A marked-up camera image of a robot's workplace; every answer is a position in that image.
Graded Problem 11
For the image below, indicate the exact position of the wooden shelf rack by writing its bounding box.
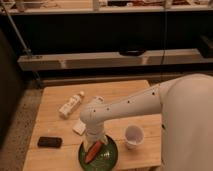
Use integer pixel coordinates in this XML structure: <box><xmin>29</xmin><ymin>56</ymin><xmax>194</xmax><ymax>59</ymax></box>
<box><xmin>0</xmin><ymin>0</ymin><xmax>213</xmax><ymax>85</ymax></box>

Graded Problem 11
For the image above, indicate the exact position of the white plastic bottle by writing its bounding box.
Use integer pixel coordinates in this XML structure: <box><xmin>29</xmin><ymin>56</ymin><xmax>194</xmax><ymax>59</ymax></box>
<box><xmin>59</xmin><ymin>91</ymin><xmax>85</xmax><ymax>119</ymax></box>

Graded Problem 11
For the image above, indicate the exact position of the black bowl on shelf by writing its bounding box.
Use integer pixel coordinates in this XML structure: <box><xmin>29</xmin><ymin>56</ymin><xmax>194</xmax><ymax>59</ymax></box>
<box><xmin>119</xmin><ymin>50</ymin><xmax>146</xmax><ymax>56</ymax></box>

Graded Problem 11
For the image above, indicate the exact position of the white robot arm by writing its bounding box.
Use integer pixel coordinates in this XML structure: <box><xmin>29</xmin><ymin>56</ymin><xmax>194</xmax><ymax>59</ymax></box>
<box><xmin>80</xmin><ymin>74</ymin><xmax>213</xmax><ymax>171</ymax></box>

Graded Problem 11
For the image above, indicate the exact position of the small white box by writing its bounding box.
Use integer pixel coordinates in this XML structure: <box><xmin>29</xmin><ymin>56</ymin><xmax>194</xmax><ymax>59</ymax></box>
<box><xmin>73</xmin><ymin>120</ymin><xmax>86</xmax><ymax>135</ymax></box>

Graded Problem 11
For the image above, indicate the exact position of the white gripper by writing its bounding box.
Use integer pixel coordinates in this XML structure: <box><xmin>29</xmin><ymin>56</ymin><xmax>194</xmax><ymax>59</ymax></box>
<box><xmin>83</xmin><ymin>131</ymin><xmax>108</xmax><ymax>149</ymax></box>

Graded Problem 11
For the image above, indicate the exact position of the black rectangular case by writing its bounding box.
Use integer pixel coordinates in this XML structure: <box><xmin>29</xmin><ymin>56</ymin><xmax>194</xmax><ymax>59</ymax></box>
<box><xmin>37</xmin><ymin>137</ymin><xmax>63</xmax><ymax>148</ymax></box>

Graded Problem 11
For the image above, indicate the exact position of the green round plate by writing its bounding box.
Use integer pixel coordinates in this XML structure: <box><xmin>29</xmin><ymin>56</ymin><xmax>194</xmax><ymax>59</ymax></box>
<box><xmin>78</xmin><ymin>136</ymin><xmax>118</xmax><ymax>171</ymax></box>

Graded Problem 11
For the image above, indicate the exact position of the metal diagonal pole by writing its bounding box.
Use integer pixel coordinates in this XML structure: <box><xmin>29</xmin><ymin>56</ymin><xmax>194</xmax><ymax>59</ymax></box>
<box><xmin>0</xmin><ymin>0</ymin><xmax>43</xmax><ymax>88</ymax></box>

